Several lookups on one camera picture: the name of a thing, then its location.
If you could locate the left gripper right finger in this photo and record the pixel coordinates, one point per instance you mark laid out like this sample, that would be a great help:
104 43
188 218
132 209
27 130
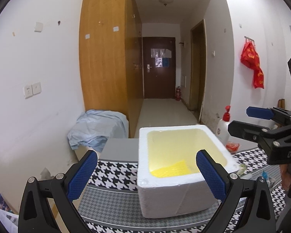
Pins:
214 174

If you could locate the floral tissue packet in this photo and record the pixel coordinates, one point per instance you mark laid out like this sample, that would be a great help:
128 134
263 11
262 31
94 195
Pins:
242 169

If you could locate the orange wooden wardrobe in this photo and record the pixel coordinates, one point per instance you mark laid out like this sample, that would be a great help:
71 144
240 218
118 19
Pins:
110 57

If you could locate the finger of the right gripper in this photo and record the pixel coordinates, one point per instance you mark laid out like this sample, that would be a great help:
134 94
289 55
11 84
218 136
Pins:
249 132
260 113

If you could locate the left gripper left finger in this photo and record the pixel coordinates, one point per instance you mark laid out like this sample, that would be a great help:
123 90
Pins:
79 173

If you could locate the yellow foam fruit net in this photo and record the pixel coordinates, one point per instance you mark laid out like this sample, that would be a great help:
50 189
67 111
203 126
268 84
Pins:
177 169

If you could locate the operator right hand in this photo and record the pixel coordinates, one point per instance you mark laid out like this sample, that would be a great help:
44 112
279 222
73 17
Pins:
285 177

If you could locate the red fire extinguisher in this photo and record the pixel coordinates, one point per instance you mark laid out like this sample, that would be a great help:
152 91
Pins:
178 93

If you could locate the dark brown entrance door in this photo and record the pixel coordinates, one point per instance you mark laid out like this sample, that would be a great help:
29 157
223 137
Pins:
159 67

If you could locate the wooden sticks by wall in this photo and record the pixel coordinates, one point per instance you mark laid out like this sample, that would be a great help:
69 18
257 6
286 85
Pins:
281 103

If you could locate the red packaged snack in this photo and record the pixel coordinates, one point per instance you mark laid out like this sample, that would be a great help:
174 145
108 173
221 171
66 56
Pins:
232 147

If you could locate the houndstooth table mat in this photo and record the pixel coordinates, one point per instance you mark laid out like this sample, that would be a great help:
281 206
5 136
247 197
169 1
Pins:
110 201

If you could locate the white styrofoam box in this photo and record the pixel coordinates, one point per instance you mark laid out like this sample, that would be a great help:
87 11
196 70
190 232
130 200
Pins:
169 182

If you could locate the ceiling lamp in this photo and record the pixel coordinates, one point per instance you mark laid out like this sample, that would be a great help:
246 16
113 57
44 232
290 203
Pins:
166 2

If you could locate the light blue bedsheet pile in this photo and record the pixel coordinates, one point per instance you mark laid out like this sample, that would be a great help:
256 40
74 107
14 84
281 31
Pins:
94 127

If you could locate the red hanging plastic bag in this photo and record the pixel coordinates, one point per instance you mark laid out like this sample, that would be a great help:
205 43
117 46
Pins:
250 58

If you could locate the grey crumpled cloth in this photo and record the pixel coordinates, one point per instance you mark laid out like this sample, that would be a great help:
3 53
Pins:
271 182

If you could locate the white wall socket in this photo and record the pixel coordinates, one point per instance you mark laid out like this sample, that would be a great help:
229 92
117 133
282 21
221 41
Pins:
31 90

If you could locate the white lotion pump bottle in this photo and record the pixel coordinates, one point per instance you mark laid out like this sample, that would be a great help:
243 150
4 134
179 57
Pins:
222 128

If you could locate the white wall switch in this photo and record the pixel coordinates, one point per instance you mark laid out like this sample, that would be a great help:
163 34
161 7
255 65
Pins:
38 27

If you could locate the blue small object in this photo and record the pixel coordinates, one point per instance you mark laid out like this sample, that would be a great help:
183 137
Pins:
265 175

